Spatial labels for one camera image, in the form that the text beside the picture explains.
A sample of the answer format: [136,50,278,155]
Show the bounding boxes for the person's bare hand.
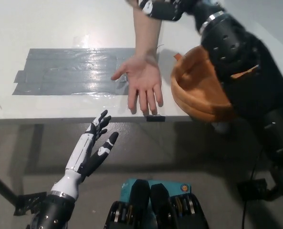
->
[111,54,164,115]

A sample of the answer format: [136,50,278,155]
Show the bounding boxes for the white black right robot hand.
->
[136,0,225,31]

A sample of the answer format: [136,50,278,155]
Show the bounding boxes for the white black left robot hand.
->
[50,109,119,200]

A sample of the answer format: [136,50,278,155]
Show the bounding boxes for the black stand leg with plate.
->
[0,168,48,217]

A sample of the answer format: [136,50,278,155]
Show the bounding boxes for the black teal robot torso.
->
[104,178,209,229]

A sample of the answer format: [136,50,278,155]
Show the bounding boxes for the small black tape piece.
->
[146,114,166,122]

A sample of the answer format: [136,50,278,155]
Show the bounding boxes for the orange plush steamer basket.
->
[170,46,261,124]

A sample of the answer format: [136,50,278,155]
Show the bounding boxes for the black floor tape patch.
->
[236,178,269,204]

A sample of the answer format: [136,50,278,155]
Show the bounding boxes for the black curved stand leg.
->
[266,183,283,204]

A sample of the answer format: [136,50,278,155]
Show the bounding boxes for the grey duct tape patch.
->
[11,47,138,97]

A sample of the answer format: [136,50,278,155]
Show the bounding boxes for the black cable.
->
[240,147,262,229]

